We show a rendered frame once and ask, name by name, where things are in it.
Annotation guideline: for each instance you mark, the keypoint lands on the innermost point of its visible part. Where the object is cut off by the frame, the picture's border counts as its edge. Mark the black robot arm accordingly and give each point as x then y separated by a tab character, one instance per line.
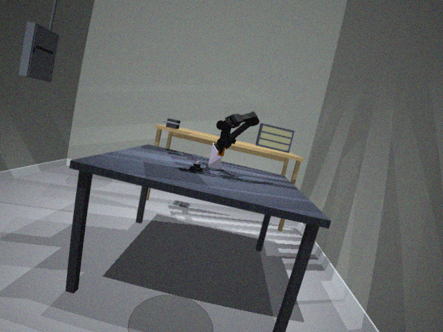
234	121

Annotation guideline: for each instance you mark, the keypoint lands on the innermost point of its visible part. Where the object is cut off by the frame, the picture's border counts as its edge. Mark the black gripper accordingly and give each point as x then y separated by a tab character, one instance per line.
222	142

